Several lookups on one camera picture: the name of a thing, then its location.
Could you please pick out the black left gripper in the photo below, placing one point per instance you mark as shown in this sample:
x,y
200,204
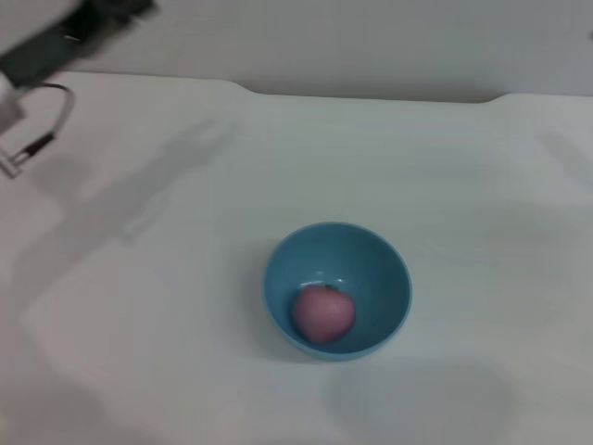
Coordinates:
x,y
55,46

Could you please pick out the pink toy peach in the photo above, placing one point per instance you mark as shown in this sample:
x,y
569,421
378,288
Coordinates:
x,y
324,315

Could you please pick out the blue bowl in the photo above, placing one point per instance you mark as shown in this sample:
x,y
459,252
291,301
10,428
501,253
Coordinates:
x,y
370,278

